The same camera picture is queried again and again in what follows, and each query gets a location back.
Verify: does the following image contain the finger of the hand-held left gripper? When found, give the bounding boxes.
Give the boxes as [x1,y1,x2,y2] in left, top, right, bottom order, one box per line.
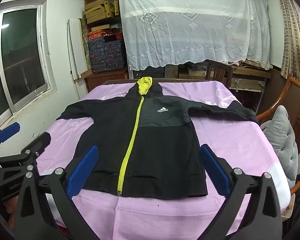
[0,122,21,162]
[0,132,52,171]

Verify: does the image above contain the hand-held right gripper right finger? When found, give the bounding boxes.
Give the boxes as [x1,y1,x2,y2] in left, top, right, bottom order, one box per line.
[199,144,283,240]

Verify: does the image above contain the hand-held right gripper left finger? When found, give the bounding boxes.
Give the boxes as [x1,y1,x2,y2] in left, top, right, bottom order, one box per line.
[15,144,100,240]

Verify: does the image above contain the black hooded jacket yellow zipper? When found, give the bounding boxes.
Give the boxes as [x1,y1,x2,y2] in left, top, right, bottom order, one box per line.
[56,76,259,201]

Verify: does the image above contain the purple printed blanket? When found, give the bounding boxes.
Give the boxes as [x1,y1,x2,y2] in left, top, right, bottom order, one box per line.
[36,80,292,240]

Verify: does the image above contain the grey quilted blanket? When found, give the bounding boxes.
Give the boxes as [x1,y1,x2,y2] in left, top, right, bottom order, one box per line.
[261,105,300,186]

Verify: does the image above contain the sliding glass window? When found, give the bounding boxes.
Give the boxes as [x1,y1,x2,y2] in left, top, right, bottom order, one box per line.
[0,0,58,128]

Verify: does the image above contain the brown wooden cabinet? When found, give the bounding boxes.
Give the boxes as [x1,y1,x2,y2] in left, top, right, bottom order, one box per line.
[84,68,130,93]

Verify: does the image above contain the white leaning board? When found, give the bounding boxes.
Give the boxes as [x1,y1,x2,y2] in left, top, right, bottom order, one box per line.
[66,17,89,82]

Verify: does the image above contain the dark wooden chair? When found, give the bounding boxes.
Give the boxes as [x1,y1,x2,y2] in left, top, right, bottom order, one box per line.
[205,60,234,88]

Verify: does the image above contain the rattan armchair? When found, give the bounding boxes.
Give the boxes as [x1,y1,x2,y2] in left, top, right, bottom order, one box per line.
[255,74,300,197]

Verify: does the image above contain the wooden workbench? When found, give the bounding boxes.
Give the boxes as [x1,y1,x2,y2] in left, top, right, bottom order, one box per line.
[229,64,273,117]

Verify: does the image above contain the row of orange boxes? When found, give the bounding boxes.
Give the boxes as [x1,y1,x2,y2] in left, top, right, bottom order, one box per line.
[88,29,123,41]

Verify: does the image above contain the wooden shelf unit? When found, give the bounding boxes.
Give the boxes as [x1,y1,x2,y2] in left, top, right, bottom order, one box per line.
[84,0,129,74]

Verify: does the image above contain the white lace cloth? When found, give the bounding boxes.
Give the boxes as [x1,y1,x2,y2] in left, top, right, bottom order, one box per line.
[114,0,271,72]

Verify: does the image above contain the stack of tan cardboard boxes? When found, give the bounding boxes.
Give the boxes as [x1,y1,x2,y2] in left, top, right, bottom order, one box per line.
[84,0,120,26]

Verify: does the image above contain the patterned window curtain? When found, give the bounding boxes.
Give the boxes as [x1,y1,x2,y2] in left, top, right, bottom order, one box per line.
[274,0,300,82]

